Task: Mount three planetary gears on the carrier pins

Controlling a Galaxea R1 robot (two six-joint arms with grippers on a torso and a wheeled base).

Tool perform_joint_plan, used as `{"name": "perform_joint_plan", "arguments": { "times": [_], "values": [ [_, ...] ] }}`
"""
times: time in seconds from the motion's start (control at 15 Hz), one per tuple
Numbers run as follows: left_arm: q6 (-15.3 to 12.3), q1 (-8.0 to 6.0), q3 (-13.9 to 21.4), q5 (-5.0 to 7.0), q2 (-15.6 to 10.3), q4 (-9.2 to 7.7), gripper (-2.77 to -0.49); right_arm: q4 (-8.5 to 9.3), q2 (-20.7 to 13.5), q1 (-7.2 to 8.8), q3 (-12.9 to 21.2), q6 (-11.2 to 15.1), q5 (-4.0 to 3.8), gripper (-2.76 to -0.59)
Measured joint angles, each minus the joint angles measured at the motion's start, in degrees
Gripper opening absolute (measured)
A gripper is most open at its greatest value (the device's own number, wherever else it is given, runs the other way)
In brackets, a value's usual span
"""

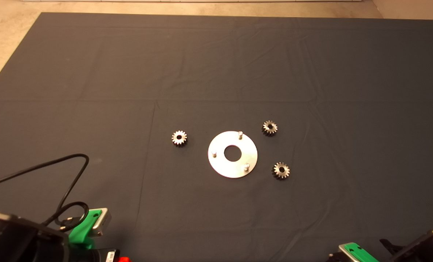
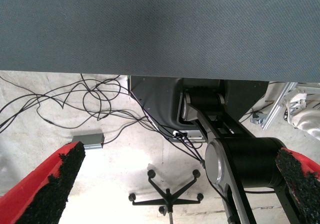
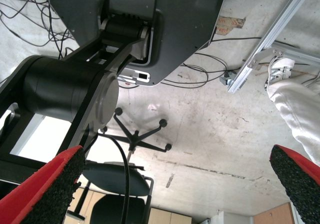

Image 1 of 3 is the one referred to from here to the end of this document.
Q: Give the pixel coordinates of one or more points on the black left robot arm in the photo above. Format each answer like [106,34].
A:
[12,240]

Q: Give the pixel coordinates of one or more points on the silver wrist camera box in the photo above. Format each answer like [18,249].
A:
[105,220]
[343,249]

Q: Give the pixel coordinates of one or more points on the dark grey table cloth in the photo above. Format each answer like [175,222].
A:
[201,72]

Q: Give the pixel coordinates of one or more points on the round metal carrier plate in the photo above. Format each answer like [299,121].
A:
[220,167]

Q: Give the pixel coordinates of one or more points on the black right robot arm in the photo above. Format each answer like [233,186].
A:
[427,247]

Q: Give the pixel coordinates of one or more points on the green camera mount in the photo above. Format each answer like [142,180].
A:
[360,253]
[81,229]

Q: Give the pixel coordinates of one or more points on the small steel planetary gear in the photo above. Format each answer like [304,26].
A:
[276,171]
[174,139]
[265,128]

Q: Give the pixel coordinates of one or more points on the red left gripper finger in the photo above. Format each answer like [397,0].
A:
[124,259]

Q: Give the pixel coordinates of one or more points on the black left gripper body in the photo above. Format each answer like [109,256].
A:
[96,256]

